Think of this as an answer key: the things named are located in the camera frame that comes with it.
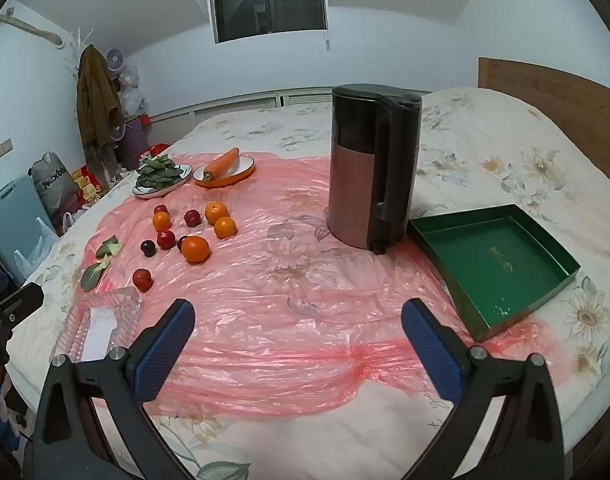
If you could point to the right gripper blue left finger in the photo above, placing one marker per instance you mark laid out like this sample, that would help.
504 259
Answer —
157 349

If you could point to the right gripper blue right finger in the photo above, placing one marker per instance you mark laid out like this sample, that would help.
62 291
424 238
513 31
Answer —
437 347

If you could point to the red apple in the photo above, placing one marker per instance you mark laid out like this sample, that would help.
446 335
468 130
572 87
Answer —
160 208
192 218
166 239
142 280

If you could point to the dark plum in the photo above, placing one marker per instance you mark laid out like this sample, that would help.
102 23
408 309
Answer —
148 248
180 243

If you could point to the large front orange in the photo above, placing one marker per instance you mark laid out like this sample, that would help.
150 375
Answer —
196 249

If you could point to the small orange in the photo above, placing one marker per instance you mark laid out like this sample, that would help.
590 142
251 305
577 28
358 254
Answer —
161 221

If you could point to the clear plastic container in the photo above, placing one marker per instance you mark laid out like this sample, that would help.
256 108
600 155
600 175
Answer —
98 323

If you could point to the white plastic bag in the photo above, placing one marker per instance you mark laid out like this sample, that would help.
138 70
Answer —
39 250

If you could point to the light blue plastic bin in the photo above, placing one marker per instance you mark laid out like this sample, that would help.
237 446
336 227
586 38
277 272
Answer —
20 205

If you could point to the bok choy piece lower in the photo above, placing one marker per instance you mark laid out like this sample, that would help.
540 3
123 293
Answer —
93 274

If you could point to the bok choy piece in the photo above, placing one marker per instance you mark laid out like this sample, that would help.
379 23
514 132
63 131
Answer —
109 248
93 274

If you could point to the green box lid tray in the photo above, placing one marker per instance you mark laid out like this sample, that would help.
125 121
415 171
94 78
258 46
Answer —
498 263

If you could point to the bok choy piece upper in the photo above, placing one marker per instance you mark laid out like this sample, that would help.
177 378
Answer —
109 248

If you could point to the grey shopping bag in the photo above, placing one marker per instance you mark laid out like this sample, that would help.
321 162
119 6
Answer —
53 183

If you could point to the pink plastic sheet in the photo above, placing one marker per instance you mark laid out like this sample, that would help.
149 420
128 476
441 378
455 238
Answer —
288 320

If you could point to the red yellow snack boxes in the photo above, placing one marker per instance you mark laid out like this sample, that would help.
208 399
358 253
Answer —
90 188

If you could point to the white plate with greens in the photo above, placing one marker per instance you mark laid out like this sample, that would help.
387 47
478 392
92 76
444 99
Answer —
163 187

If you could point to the pile of green leaves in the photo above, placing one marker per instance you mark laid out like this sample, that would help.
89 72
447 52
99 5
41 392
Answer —
156 169

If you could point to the orange carrot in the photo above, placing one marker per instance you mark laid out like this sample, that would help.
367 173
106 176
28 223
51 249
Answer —
217 168

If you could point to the floral bed quilt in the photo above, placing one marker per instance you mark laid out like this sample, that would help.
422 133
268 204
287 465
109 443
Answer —
478 148

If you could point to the orange oval dish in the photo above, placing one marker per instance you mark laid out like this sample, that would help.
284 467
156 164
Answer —
242 169

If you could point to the olive green hanging coat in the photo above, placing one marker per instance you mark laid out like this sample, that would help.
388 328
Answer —
98 107

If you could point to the purple storage bin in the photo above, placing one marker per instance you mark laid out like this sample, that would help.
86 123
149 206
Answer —
130 142

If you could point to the black copper electric kettle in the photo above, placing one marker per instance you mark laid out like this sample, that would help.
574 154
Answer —
375 141

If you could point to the white coat rack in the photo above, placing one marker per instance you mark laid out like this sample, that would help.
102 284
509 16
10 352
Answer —
75 48

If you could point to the wooden headboard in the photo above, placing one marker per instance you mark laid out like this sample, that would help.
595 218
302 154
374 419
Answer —
578 106

